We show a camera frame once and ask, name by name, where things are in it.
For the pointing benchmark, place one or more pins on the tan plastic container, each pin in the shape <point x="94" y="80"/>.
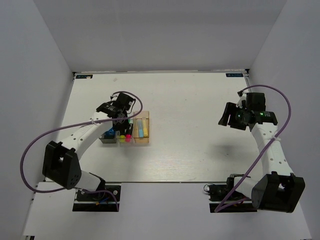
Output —
<point x="144" y="141"/>

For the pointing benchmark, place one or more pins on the right blue corner label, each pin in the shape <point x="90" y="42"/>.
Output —
<point x="234" y="75"/>

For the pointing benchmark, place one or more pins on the left blue corner label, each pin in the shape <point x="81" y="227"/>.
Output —
<point x="84" y="76"/>

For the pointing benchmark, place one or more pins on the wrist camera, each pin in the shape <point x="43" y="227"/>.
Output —
<point x="114" y="96"/>
<point x="242" y="99"/>

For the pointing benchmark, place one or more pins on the yellow highlighter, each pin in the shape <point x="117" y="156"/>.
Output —
<point x="122" y="138"/>

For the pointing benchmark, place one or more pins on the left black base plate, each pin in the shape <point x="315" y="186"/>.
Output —
<point x="100" y="202"/>

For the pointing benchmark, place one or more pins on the cream highlighter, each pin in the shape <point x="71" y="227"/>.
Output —
<point x="145" y="128"/>

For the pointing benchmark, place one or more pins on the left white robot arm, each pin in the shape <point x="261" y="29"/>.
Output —
<point x="62" y="159"/>

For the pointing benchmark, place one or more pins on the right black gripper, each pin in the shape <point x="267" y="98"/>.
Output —
<point x="230" y="108"/>

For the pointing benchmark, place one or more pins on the clear plastic container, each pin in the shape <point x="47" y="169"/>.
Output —
<point x="131" y="125"/>

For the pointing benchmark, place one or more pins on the light blue marker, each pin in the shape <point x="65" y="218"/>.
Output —
<point x="140" y="128"/>

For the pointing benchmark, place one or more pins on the dark grey plastic container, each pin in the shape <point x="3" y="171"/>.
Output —
<point x="108" y="140"/>

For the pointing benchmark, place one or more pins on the blue stationery block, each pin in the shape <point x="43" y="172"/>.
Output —
<point x="110" y="134"/>

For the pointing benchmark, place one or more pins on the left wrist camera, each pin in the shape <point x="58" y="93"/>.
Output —
<point x="114" y="96"/>

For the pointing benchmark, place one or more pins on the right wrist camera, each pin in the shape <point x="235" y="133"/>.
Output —
<point x="242" y="99"/>

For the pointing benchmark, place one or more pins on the pink highlighter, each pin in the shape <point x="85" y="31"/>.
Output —
<point x="128" y="134"/>

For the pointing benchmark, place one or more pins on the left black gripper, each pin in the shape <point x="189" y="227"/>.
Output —
<point x="125" y="125"/>

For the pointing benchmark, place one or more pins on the blue corner label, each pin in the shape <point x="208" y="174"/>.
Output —
<point x="84" y="76"/>
<point x="234" y="75"/>

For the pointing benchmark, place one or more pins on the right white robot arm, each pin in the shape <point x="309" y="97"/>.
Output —
<point x="269" y="183"/>

